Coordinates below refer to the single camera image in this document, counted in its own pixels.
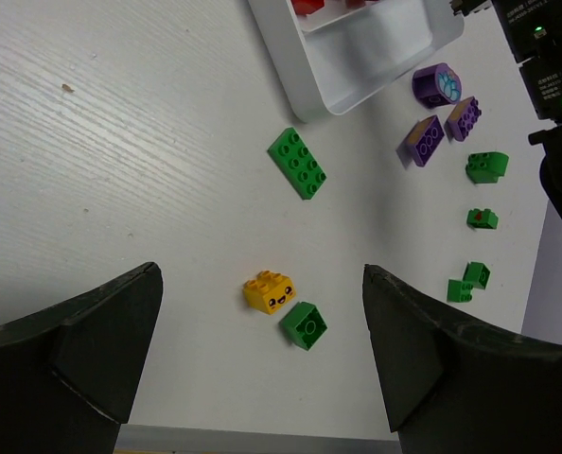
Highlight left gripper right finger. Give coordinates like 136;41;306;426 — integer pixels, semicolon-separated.
362;265;562;453

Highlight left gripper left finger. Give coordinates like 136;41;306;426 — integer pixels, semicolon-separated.
0;262;163;453

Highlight small yellow smiley lego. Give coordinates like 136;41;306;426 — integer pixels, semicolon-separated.
242;271;296;315

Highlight green 2x4 lego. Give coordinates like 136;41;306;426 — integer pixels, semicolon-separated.
268;127;326;200

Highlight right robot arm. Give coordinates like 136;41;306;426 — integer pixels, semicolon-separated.
450;0;562;220

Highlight green lego with triangle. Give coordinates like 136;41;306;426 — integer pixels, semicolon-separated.
463;261;490;289

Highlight green square lego near front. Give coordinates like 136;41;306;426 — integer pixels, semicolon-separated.
280;302;327;351

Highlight small green lego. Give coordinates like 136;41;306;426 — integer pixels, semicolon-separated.
466;208;499;230

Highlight green bush lego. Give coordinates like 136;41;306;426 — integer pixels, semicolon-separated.
465;151;509;184

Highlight purple lego brick left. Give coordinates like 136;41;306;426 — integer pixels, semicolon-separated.
396;114;446;168

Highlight purple lego brick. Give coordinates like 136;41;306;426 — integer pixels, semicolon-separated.
447;96;482;142
396;114;446;168

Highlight purple lego brick right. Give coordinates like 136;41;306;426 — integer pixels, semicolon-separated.
447;96;482;142

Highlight purple round flower lego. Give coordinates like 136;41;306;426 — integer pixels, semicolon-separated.
412;62;462;109

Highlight white divided sorting tray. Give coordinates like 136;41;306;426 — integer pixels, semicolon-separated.
249;0;465;123

